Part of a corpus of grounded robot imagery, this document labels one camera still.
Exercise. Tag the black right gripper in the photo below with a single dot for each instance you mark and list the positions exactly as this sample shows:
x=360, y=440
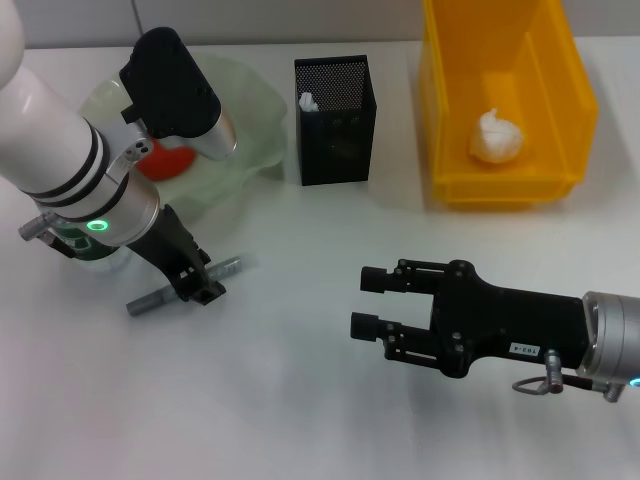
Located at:
x=505, y=325

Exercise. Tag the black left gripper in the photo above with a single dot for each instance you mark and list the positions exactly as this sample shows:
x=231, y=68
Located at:
x=170, y=245

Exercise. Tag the grey marker pen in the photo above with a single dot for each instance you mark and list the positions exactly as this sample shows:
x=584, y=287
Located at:
x=147, y=304

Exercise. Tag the clear water bottle green label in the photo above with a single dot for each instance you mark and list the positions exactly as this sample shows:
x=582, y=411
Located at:
x=85, y=250

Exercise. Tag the red-orange fruit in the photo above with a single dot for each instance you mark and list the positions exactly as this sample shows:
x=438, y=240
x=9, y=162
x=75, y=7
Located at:
x=165, y=162

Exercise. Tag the white paper ball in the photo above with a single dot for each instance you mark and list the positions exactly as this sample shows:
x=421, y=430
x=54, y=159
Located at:
x=497, y=140

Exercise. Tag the mint green pen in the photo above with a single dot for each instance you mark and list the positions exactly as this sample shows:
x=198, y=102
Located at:
x=308, y=103

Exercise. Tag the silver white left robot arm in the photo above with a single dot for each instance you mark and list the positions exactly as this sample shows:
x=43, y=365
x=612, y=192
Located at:
x=45, y=140

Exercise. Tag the black mesh pen holder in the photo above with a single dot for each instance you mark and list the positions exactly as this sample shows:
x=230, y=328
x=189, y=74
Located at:
x=335, y=150

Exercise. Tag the wavy clear glass fruit plate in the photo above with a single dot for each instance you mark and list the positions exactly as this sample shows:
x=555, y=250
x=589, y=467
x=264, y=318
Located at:
x=250, y=100

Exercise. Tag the yellow plastic storage bin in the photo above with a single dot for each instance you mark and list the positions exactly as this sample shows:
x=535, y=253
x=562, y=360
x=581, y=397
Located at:
x=450, y=100

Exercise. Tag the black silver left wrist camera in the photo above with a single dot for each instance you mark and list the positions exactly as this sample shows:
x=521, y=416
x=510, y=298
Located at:
x=175, y=95

